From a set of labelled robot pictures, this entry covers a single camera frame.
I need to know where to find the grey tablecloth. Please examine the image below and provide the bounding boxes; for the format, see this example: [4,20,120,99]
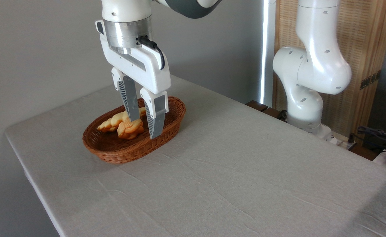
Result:
[5,75,386,237]

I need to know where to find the wooden rattan folding screen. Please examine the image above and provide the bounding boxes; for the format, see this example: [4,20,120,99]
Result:
[273,0,386,146]

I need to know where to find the black metal screen hinge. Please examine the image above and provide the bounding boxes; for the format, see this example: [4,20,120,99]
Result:
[360,70,382,90]

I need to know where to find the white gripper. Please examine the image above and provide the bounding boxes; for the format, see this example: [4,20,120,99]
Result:
[95,20,171,140]

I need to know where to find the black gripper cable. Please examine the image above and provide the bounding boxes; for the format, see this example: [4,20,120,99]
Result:
[137,36,166,71]

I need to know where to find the brown wicker oval basket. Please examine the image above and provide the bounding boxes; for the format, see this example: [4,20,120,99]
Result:
[82,96,186,165]

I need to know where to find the orange twisted knot bread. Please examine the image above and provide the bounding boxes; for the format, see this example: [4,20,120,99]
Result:
[117,118,145,140]

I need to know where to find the pale long braided bread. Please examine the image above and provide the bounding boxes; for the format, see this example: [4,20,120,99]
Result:
[96,107,146,133]

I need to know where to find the dark brown wooden block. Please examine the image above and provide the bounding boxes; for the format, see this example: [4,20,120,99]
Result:
[245,100,269,113]
[262,107,285,120]

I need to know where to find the black cable bundle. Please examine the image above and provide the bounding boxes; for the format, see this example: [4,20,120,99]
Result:
[348,126,386,156]

